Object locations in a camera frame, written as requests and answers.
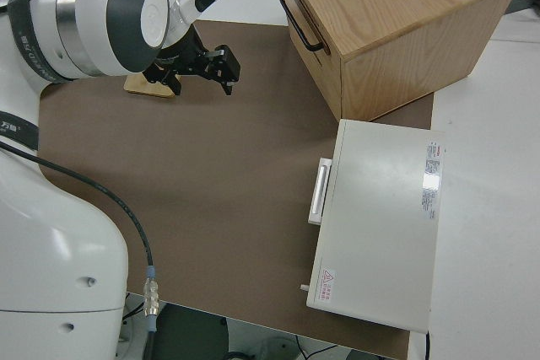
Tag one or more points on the light wooden plate rack base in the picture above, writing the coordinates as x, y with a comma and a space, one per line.
139, 86

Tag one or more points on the printed text label sticker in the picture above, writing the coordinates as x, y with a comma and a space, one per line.
432, 178

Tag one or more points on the wooden drawer box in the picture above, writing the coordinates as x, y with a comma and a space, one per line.
405, 27

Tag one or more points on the red triangle warning sticker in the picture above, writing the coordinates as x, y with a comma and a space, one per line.
327, 284

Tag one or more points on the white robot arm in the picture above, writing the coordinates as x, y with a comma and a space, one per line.
76, 233

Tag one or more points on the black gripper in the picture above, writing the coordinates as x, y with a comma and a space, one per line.
187, 58

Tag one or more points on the brown table mat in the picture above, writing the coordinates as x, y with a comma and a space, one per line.
211, 174

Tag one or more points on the white microwave oven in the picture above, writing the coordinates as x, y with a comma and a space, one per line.
379, 225

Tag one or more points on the gray floor stand base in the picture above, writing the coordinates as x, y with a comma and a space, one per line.
276, 349

